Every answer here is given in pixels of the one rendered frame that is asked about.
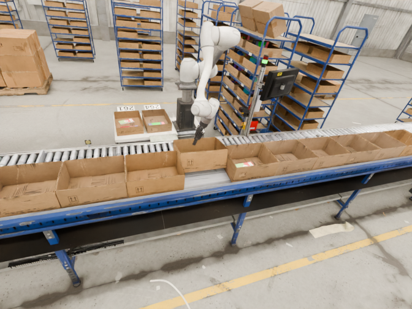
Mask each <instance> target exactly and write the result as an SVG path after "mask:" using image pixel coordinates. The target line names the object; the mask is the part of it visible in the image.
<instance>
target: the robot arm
mask: <svg viewBox="0 0 412 309"><path fill-rule="evenodd" d="M239 42H240V32H239V31H238V30H237V29H235V28H233V27H228V26H214V25H213V23H212V22H210V21H206V22H204V23H203V25H202V27H201V31H200V44H201V49H202V54H203V57H204V60H203V61H202V62H200V63H196V62H195V60H194V59H192V58H184V59H183V61H182V62H181V65H180V81H177V82H175V85H179V86H180V88H196V85H195V84H194V79H197V78H200V82H199V86H198V89H197V97H196V100H195V101H194V104H193V105H192V107H191V112H192V114H193V115H195V116H198V117H201V118H200V123H199V125H198V126H197V129H196V133H195V138H194V142H193V145H196V143H197V141H198V140H200V138H201V137H202V136H203V134H205V132H204V130H205V128H207V126H208V124H210V122H211V120H212V118H213V117H214V116H215V114H216V113H217V111H218V108H219V100H217V99H215V98H211V99H210V100H209V101H208V100H206V98H205V95H204V91H205V87H206V84H207V82H208V79H209V78H213V77H215V76H216V75H217V73H218V68H217V65H216V63H217V62H218V60H219V59H220V57H221V55H222V54H223V53H224V51H226V50H228V49H229V48H231V47H234V46H236V45H237V44H238V43H239Z"/></svg>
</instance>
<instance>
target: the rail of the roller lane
mask: <svg viewBox="0 0 412 309"><path fill-rule="evenodd" d="M407 123H408V124H409V123H412V122H404V123H388V124H373V125H364V126H348V127H340V128H324V129H309V130H300V131H284V132H269V133H260V134H248V136H246V137H247V138H248V137H249V136H252V138H253V136H254V135H255V136H256V137H257V136H258V135H260V136H262V135H265V136H266V135H272V134H273V135H275V134H278V135H280V134H284V133H287V134H288V133H291V134H292V133H293V132H294V133H297V132H299V133H300V132H308V131H310V132H312V131H323V130H325V131H326V130H331V129H332V130H334V129H336V130H337V129H344V128H346V129H348V128H350V129H351V128H353V129H354V128H360V127H370V126H371V127H373V126H384V125H393V124H394V125H396V124H407ZM230 137H231V138H232V139H233V138H234V137H236V138H239V137H242V138H243V137H244V135H229V136H221V137H216V138H217V139H222V140H223V139H224V138H227V139H229V138H230ZM169 142H171V143H172V144H173V145H174V140H165V141H158V142H141V143H127V144H117V145H101V146H93V147H91V148H88V147H78V148H61V149H52V150H44V151H47V153H48V152H52V153H54V156H53V158H54V157H55V153H56V152H57V151H60V152H62V155H61V158H62V157H63V153H64V151H69V152H70V155H69V157H70V156H71V153H72V150H77V152H78V153H77V156H78V154H79V151H80V150H85V156H86V152H87V149H92V150H93V154H94V149H96V148H99V149H100V154H101V153H102V148H106V149H107V153H109V148H110V147H114V149H115V150H116V147H121V152H123V147H124V146H127V147H128V151H130V148H129V147H130V146H131V145H133V146H135V151H137V149H136V146H137V145H141V147H142V150H143V145H145V144H146V145H148V149H150V147H149V145H150V144H153V145H154V148H155V149H156V144H157V143H159V144H160V146H161V149H162V143H166V145H167V148H169V147H168V143H169ZM40 151H41V150H37V151H21V152H13V153H0V157H1V158H3V157H4V156H6V155H7V156H10V157H11V158H12V156H13V155H19V156H20V158H21V156H22V155H23V154H27V155H28V156H29V157H30V155H31V154H32V153H35V154H36V155H37V158H38V156H39V154H40ZM93 154H92V155H93ZM37 158H36V160H37ZM28 159H29V158H28ZM19 160H20V159H19Z"/></svg>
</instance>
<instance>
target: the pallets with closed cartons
mask: <svg viewBox="0 0 412 309"><path fill-rule="evenodd" d="M52 80H53V76H52V73H51V72H50V71H49V68H48V64H47V61H46V58H45V54H44V51H43V49H42V47H41V46H40V42H39V38H38V36H37V33H36V30H29V29H1V28H0V87H1V86H4V87H3V89H0V96H3V95H7V96H13V95H17V96H20V95H23V94H25V93H37V94H38V95H43V94H47V93H48V90H49V87H50V85H51V83H52ZM327 81H328V82H331V83H333V84H334V85H337V87H336V89H335V92H337V91H338V89H339V87H340V85H341V84H340V83H337V82H335V81H333V80H327ZM27 87H29V88H27ZM34 87H36V88H34ZM11 88H12V89H11ZM326 95H332V97H326ZM314 96H320V97H318V99H334V98H335V96H336V94H315V95H314Z"/></svg>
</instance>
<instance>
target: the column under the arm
mask: <svg viewBox="0 0 412 309"><path fill-rule="evenodd" d="M193 104H194V100H193V99H192V98H191V102H183V101H182V97H178V98H177V116H176V120H175V121H172V122H173V125H174V127H175V129H176V131H177V132H184V131H196V129H197V127H196V125H195V124H194V117H195V115H193V114H192V112H191V107H192V105H193Z"/></svg>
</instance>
